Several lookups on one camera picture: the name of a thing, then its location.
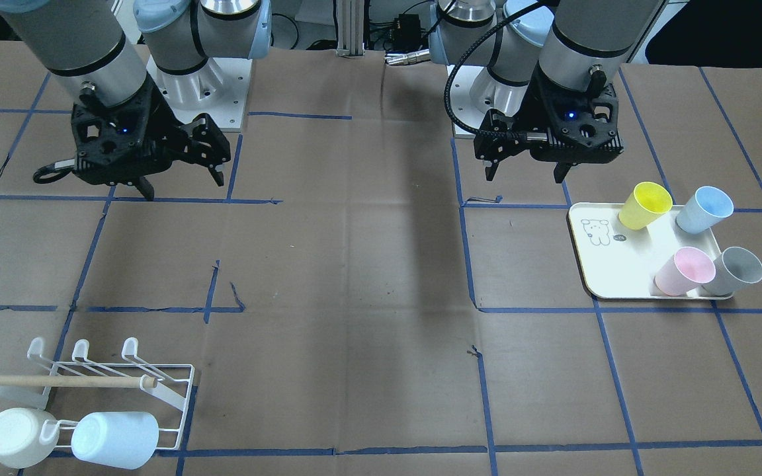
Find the grey cup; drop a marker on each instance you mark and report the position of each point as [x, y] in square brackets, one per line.
[736, 269]

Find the pink cup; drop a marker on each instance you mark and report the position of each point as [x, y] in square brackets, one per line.
[685, 270]

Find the cream white cup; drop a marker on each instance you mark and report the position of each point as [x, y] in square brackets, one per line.
[27, 436]

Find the cream serving tray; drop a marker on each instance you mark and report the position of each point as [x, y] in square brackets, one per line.
[618, 263]

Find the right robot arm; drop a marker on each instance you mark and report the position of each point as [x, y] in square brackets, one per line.
[82, 42]

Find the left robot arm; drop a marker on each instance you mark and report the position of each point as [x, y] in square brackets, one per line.
[564, 54]

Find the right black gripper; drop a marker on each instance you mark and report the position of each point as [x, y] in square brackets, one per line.
[168, 121]

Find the aluminium frame post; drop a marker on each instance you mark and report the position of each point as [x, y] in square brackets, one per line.
[350, 25]

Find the white wire cup rack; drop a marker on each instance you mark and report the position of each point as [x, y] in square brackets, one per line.
[171, 384]

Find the light blue cup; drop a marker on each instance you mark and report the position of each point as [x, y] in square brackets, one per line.
[116, 439]
[707, 207]

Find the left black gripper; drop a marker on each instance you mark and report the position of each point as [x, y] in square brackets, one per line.
[534, 111]

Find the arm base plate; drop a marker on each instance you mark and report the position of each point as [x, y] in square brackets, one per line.
[220, 89]
[474, 92]

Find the yellow cup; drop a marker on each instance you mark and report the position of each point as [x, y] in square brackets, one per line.
[647, 202]

